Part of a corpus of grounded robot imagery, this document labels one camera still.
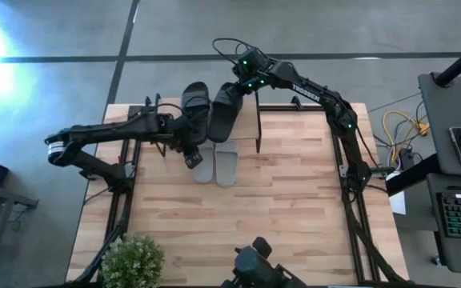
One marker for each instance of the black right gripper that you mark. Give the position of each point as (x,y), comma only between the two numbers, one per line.
(254,84)

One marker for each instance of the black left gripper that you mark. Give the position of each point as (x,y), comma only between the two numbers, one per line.
(180,134)

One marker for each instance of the black slide sandal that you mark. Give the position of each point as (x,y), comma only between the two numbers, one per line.
(196,98)
(224,120)

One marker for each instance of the grey slide sandal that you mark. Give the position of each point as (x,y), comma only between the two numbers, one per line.
(204,168)
(226,168)

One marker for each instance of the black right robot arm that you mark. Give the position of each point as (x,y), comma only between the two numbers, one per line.
(314,94)

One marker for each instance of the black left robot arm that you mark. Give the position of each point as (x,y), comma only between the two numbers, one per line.
(106,130)

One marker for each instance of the wooden shelf with black legs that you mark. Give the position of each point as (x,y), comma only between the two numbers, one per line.
(250,120)

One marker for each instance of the green artificial plant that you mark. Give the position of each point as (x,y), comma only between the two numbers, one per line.
(132,262)

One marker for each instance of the black bar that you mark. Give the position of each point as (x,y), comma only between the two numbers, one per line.
(412,176)

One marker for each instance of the white paper sheet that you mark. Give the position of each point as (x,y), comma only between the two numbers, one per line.
(398,203)

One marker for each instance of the black pole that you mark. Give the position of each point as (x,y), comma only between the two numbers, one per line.
(458,64)

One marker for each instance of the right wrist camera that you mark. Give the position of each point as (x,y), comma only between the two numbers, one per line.
(252,60)

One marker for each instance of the black aluminium table frame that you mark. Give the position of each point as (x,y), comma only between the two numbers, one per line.
(336,132)

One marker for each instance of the black table-level camera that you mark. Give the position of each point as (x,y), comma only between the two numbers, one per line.
(254,268)

